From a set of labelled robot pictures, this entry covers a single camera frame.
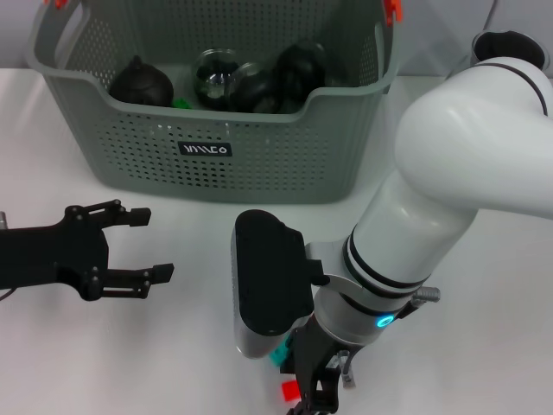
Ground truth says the right wrist cable with plug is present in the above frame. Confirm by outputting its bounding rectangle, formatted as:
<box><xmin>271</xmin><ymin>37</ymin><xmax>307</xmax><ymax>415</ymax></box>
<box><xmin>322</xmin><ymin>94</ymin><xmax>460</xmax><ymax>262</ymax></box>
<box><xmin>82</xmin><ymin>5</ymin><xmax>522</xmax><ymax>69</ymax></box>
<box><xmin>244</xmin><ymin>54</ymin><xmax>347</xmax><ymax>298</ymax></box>
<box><xmin>338</xmin><ymin>284</ymin><xmax>442</xmax><ymax>386</ymax></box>

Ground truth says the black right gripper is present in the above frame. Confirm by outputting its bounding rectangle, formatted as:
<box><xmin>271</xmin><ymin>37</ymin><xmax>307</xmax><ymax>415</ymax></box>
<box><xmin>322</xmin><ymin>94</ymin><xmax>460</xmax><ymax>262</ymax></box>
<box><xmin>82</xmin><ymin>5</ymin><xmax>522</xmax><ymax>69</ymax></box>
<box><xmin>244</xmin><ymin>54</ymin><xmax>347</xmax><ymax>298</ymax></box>
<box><xmin>279</xmin><ymin>322</ymin><xmax>347</xmax><ymax>415</ymax></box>

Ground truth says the orange bin rim piece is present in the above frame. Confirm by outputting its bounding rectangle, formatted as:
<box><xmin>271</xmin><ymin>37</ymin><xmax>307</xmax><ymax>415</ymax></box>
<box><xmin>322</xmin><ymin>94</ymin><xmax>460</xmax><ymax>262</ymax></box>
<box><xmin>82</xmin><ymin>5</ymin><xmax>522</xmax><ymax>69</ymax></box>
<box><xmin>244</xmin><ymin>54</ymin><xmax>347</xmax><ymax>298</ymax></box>
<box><xmin>383</xmin><ymin>0</ymin><xmax>405</xmax><ymax>25</ymax></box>

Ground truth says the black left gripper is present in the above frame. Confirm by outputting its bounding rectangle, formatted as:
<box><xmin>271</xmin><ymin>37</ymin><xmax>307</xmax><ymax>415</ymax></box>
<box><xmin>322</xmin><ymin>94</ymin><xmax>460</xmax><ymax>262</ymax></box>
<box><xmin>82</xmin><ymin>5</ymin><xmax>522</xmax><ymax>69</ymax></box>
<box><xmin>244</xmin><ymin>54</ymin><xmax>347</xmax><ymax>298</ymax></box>
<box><xmin>0</xmin><ymin>198</ymin><xmax>175</xmax><ymax>303</ymax></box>

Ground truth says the cyan toy brick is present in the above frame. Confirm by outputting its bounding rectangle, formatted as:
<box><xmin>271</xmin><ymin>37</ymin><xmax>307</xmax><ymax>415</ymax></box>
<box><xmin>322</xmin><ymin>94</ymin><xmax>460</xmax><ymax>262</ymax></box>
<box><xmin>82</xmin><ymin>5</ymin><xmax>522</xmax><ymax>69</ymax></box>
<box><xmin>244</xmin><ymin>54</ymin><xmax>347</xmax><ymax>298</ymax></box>
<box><xmin>270</xmin><ymin>335</ymin><xmax>300</xmax><ymax>367</ymax></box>

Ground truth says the red square toy brick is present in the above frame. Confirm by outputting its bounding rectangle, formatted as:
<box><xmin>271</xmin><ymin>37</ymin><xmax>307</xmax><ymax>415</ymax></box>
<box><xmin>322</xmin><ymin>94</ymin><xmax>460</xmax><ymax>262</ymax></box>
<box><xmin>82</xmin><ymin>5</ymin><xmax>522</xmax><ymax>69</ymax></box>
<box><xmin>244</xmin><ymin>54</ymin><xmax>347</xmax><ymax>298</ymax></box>
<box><xmin>280</xmin><ymin>380</ymin><xmax>302</xmax><ymax>402</ymax></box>

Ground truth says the black round teapot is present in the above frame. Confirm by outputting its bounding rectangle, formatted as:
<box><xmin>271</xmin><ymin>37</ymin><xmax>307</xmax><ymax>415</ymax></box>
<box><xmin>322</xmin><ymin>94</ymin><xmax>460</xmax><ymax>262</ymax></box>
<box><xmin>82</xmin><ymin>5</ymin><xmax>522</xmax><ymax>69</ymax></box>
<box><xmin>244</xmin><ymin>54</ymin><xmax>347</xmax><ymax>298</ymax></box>
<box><xmin>107</xmin><ymin>54</ymin><xmax>175</xmax><ymax>107</ymax></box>

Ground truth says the grey-green perforated storage bin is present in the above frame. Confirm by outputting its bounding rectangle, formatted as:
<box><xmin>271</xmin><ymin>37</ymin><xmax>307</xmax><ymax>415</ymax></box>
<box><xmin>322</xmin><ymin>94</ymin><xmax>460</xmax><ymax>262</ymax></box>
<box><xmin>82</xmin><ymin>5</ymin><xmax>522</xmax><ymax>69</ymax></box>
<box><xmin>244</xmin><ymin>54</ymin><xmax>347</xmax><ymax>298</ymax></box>
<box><xmin>23</xmin><ymin>0</ymin><xmax>403</xmax><ymax>207</ymax></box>

